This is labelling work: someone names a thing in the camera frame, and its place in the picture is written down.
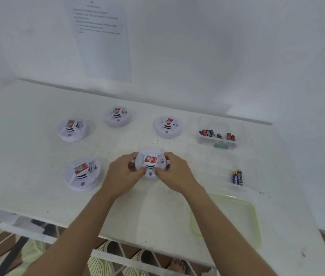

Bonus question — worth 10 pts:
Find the person's right hand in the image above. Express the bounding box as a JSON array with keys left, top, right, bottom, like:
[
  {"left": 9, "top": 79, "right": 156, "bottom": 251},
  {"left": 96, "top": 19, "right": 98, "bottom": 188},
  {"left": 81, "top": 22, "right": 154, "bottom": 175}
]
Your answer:
[{"left": 154, "top": 151, "right": 205, "bottom": 196}]

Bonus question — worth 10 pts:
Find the clear battery container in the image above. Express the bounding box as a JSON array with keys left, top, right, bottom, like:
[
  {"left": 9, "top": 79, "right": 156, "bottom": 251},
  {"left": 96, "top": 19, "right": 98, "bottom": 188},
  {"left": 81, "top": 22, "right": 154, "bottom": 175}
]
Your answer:
[{"left": 188, "top": 116, "right": 248, "bottom": 151}]

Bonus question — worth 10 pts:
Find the person's left forearm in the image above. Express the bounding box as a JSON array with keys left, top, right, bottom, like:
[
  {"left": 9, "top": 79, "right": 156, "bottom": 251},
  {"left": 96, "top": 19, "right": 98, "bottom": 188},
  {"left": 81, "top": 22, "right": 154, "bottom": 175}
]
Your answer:
[{"left": 21, "top": 189, "right": 116, "bottom": 276}]

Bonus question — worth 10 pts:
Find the white metal table frame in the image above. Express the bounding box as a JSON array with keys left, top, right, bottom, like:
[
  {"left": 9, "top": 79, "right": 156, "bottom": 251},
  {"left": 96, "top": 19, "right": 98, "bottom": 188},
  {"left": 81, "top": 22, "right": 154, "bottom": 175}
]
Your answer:
[{"left": 0, "top": 204, "right": 218, "bottom": 276}]

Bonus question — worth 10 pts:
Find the printed white paper sheet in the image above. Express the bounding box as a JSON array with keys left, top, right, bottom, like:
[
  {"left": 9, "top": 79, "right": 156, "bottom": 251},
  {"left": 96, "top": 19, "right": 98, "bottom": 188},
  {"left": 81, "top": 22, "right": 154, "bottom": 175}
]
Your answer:
[{"left": 63, "top": 0, "right": 132, "bottom": 83}]

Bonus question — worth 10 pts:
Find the person's left hand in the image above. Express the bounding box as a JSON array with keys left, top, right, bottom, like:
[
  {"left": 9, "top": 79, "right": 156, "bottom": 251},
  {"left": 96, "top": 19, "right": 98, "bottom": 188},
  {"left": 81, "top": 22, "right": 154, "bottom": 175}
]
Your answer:
[{"left": 100, "top": 152, "right": 146, "bottom": 200}]

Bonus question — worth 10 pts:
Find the row of batteries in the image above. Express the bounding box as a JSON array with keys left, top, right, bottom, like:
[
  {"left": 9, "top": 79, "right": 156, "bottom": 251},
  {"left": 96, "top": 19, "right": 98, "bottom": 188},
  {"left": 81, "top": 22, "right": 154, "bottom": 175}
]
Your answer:
[{"left": 199, "top": 129, "right": 236, "bottom": 142}]

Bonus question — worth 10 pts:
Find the white round smoke detector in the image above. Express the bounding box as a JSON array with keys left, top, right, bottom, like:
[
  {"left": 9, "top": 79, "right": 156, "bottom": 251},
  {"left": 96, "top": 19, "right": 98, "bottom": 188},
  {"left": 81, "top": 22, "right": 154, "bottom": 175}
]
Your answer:
[
  {"left": 154, "top": 115, "right": 183, "bottom": 139},
  {"left": 57, "top": 119, "right": 90, "bottom": 143},
  {"left": 104, "top": 106, "right": 131, "bottom": 128},
  {"left": 134, "top": 148, "right": 171, "bottom": 181},
  {"left": 63, "top": 157, "right": 104, "bottom": 192}
]

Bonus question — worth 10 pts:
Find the person's right forearm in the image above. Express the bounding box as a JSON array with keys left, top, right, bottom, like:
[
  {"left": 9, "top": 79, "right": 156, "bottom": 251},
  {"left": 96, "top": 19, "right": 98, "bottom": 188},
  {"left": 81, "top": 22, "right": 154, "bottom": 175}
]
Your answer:
[{"left": 185, "top": 186, "right": 278, "bottom": 276}]

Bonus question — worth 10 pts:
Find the large clear plastic container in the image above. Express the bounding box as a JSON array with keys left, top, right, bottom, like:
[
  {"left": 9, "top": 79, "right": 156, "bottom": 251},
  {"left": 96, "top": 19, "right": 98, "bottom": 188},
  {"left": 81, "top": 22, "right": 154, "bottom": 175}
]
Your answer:
[{"left": 208, "top": 158, "right": 262, "bottom": 194}]

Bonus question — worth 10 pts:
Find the large green-rimmed clear lid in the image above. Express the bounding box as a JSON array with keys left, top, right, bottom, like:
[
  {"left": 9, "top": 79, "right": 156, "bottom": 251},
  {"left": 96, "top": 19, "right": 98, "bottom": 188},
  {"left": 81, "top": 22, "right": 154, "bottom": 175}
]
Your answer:
[{"left": 190, "top": 193, "right": 263, "bottom": 250}]

